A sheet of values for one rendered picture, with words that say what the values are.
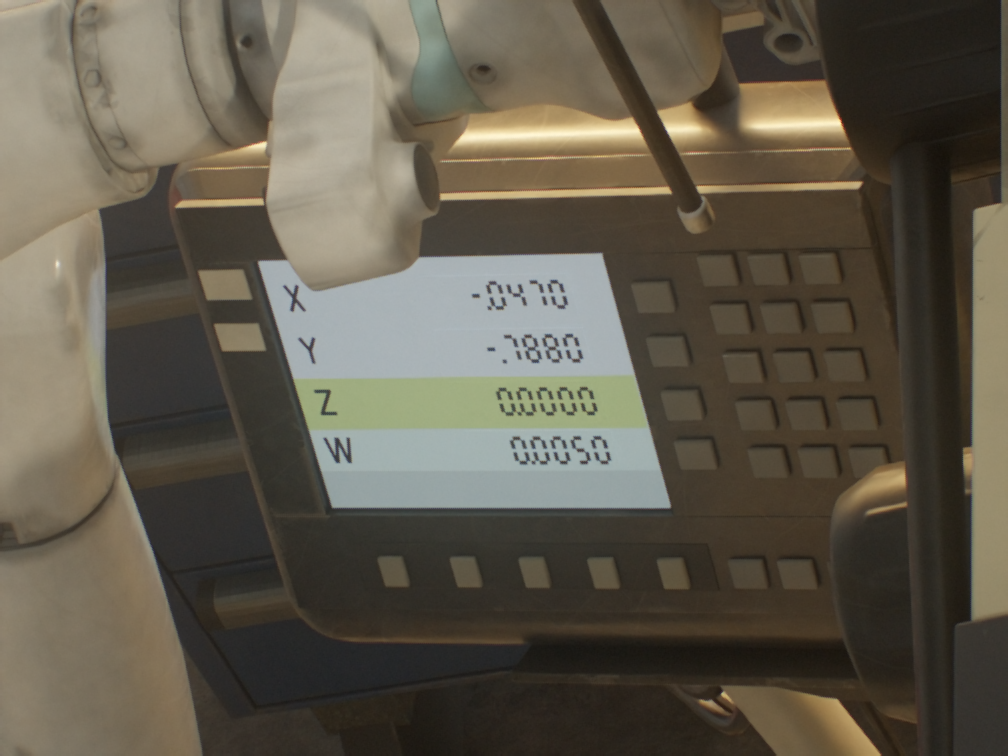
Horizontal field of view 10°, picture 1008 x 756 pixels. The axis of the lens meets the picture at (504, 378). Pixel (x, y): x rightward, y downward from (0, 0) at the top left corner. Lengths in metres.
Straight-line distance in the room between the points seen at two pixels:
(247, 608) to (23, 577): 1.77
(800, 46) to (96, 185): 0.21
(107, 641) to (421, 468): 0.47
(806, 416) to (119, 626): 0.43
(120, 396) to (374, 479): 1.18
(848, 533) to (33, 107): 0.35
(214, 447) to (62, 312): 1.74
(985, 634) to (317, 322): 1.15
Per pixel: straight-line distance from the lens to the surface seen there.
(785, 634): 2.28
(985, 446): 1.21
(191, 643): 3.67
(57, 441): 1.79
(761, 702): 2.44
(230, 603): 3.60
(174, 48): 1.68
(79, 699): 1.87
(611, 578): 2.29
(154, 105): 1.69
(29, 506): 1.81
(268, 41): 1.67
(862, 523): 1.44
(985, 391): 1.22
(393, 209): 1.62
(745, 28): 3.16
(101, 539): 1.83
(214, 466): 3.49
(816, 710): 2.44
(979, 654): 1.16
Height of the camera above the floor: 2.74
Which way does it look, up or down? 42 degrees down
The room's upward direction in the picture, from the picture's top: 30 degrees counter-clockwise
